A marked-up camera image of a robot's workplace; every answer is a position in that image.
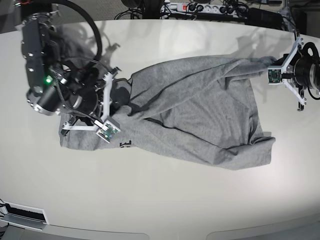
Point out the table cable grommet box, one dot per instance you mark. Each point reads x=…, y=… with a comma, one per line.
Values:
x=22, y=216

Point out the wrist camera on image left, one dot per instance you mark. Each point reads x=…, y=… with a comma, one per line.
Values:
x=107, y=130

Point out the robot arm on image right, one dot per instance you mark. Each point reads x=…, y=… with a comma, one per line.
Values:
x=299, y=71

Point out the grey t-shirt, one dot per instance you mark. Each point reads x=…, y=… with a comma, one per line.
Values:
x=198, y=109

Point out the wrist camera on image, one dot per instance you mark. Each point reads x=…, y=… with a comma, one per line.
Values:
x=274, y=76
x=107, y=130

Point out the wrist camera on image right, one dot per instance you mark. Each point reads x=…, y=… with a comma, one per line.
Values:
x=274, y=76

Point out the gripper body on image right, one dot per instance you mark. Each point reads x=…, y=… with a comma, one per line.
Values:
x=299, y=70

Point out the white power strip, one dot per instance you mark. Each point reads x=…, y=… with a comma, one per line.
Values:
x=187, y=9

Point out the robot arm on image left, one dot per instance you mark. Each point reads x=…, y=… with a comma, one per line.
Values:
x=44, y=49

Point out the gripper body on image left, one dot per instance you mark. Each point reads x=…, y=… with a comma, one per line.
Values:
x=85, y=91

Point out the black power adapter box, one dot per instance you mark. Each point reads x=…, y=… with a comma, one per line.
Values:
x=263, y=18

